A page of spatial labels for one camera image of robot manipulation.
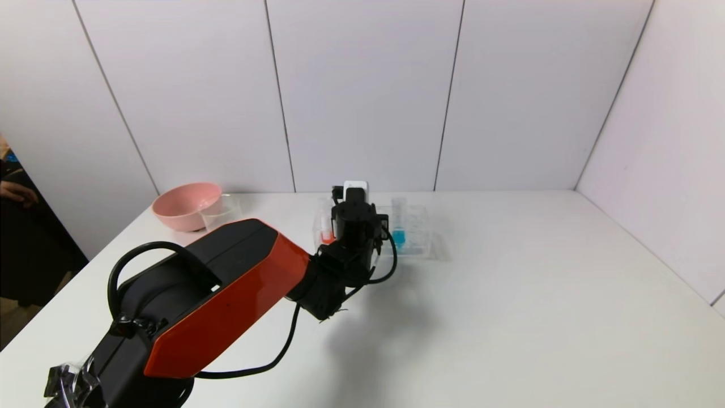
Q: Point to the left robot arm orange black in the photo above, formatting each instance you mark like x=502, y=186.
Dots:
x=221, y=294

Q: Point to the test tube with blue pigment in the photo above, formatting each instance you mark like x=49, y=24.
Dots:
x=399, y=237

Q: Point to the pink plastic bowl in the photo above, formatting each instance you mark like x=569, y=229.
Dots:
x=180, y=207

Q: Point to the bystander bare hand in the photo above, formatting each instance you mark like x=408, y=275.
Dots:
x=18, y=192

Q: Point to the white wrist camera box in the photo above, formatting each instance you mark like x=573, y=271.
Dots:
x=355, y=184

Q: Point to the clear acrylic test tube rack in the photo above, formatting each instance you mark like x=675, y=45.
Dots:
x=416, y=229

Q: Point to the clear glass beaker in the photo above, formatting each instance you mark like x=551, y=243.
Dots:
x=224, y=211

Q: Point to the bystander in black clothing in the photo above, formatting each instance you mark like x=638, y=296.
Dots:
x=28, y=249

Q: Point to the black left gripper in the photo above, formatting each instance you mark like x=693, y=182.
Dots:
x=355, y=224

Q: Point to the test tube with red pigment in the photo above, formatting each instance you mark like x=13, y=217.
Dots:
x=326, y=237

